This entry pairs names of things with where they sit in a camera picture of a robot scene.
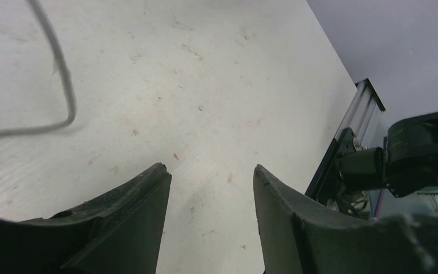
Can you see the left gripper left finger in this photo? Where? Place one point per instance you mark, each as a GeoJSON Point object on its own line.
{"type": "Point", "coordinates": [119, 231]}

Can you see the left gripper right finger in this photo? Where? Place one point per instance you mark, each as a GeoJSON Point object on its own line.
{"type": "Point", "coordinates": [299, 235]}

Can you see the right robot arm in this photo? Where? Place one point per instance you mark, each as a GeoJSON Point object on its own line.
{"type": "Point", "coordinates": [406, 163]}

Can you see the aluminium frame rail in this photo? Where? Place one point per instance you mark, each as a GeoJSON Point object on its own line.
{"type": "Point", "coordinates": [361, 128]}

